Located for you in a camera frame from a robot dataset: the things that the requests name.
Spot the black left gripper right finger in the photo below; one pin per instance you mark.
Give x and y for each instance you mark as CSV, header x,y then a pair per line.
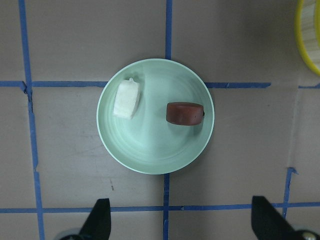
x,y
267,223

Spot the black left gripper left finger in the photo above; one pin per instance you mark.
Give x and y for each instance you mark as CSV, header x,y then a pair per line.
x,y
98,224

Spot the white steamed bun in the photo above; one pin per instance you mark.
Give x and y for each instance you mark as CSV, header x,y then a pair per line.
x,y
126,99

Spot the yellow steamer layer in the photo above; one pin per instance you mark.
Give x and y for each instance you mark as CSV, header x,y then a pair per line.
x,y
307,33

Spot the light green plate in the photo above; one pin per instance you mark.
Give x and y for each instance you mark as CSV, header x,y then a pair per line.
x,y
147,143

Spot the brown steamed bun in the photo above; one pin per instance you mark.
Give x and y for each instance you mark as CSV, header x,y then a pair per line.
x,y
184,113

